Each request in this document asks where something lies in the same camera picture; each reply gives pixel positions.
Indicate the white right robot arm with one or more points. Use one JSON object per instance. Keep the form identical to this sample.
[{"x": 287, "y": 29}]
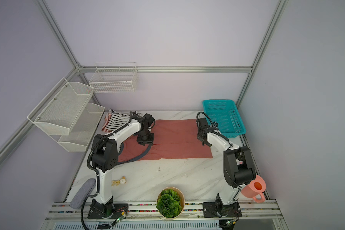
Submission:
[{"x": 238, "y": 168}]

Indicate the grey oval pad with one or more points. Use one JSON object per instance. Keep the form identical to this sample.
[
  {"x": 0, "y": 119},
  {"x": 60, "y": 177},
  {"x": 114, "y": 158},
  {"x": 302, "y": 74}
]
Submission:
[{"x": 83, "y": 193}]

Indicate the dark red tank top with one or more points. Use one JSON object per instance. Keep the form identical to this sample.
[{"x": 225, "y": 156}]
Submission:
[{"x": 176, "y": 139}]

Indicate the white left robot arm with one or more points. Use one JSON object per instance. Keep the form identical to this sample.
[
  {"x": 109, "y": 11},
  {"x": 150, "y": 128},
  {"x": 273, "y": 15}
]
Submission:
[{"x": 103, "y": 158}]

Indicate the pink watering can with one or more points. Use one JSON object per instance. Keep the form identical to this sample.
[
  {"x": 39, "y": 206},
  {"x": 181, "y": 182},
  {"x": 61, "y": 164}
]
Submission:
[{"x": 255, "y": 190}]

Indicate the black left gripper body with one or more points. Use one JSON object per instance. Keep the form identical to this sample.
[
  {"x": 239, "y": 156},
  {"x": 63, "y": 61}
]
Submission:
[{"x": 145, "y": 137}]

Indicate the green plant in pot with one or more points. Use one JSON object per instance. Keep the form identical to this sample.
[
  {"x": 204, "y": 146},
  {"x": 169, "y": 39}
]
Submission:
[{"x": 170, "y": 202}]

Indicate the white mesh lower shelf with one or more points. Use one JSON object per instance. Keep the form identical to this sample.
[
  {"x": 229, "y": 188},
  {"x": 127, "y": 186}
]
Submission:
[{"x": 83, "y": 131}]

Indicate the teal plastic basket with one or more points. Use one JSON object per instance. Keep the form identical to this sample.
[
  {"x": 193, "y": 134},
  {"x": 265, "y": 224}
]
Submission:
[{"x": 226, "y": 114}]

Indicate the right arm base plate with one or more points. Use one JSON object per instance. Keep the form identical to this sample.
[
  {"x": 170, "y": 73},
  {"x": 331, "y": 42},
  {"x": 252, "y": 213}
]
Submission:
[{"x": 216, "y": 210}]

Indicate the small yellow white toy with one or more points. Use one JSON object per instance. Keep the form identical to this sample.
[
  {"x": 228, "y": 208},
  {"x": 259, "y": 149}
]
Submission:
[{"x": 121, "y": 181}]

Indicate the black white striped tank top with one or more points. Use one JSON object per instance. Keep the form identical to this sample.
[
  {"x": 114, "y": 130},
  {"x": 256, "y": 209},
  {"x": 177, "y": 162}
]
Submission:
[{"x": 117, "y": 120}]

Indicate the aluminium front rail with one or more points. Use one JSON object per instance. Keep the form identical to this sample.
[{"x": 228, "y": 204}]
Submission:
[{"x": 193, "y": 210}]

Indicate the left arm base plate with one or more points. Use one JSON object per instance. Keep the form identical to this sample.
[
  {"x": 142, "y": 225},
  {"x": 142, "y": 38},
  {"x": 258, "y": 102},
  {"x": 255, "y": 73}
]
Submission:
[{"x": 118, "y": 210}]

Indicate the white wire wall basket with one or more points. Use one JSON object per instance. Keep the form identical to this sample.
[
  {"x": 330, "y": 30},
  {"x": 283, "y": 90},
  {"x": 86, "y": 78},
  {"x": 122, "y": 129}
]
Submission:
[{"x": 115, "y": 77}]

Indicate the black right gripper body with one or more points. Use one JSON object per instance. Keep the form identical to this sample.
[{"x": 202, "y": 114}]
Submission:
[{"x": 197, "y": 135}]

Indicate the red white striped tank top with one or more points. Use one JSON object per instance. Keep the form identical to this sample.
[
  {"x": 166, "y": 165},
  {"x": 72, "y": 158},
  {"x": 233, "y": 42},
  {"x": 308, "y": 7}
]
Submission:
[{"x": 105, "y": 125}]

